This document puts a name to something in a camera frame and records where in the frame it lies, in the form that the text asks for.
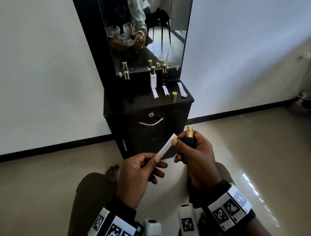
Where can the person's left hand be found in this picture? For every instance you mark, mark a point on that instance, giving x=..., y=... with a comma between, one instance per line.
x=132, y=178

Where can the person's right hand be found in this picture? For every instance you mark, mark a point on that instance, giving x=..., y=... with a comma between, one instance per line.
x=201, y=165

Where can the person's right thumb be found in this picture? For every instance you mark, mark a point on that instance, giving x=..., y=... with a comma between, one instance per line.
x=178, y=144

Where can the person's left thumb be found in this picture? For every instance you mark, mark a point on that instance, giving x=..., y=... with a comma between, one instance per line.
x=150, y=157

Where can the person's left middle finger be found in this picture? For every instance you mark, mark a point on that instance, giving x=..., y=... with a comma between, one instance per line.
x=159, y=173

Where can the black perfume bottle gold sprayer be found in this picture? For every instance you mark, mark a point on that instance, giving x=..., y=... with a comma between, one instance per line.
x=188, y=141

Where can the white paper test strip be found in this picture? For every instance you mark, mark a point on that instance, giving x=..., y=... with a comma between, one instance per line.
x=166, y=145
x=165, y=90
x=154, y=93

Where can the person's right forearm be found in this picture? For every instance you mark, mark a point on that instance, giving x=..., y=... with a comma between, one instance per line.
x=255, y=226

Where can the person's left forearm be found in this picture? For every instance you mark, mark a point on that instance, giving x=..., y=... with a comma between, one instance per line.
x=124, y=209

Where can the black dresser cabinet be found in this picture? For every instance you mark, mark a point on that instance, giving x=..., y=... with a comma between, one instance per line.
x=167, y=128

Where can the silver drawer lock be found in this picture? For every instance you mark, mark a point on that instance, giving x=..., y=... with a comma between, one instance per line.
x=151, y=115

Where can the person's foot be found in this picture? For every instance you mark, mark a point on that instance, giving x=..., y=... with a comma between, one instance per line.
x=112, y=172

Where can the loose gold bottle cap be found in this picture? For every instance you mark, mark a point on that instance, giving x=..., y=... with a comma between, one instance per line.
x=174, y=96

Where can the stack of white paper strips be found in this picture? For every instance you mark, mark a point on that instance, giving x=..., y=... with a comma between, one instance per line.
x=182, y=90

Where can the left wrist marker band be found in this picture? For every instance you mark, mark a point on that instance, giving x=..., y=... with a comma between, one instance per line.
x=119, y=227

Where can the wrist marker band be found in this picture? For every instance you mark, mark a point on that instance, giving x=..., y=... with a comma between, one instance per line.
x=230, y=206
x=119, y=227

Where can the white perfume bottle gold cap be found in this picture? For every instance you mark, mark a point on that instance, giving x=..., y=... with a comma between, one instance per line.
x=153, y=80

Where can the slim black perfume bottle gold cap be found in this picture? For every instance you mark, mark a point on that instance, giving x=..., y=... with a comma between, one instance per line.
x=165, y=75

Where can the person's left leg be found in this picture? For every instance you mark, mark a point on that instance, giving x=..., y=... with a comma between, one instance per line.
x=90, y=201

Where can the right wrist marker band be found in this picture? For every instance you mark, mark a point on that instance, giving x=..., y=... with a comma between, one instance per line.
x=230, y=206

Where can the wide black perfume bottle gold cap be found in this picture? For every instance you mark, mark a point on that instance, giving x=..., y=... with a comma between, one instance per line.
x=126, y=75

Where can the dresser mirror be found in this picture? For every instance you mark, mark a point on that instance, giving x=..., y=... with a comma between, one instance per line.
x=170, y=48

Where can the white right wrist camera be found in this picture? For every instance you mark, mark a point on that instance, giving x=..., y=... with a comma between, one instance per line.
x=186, y=218

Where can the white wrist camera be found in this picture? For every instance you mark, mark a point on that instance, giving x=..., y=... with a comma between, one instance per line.
x=186, y=218
x=151, y=227

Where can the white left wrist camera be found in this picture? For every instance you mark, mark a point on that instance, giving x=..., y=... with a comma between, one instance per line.
x=151, y=227

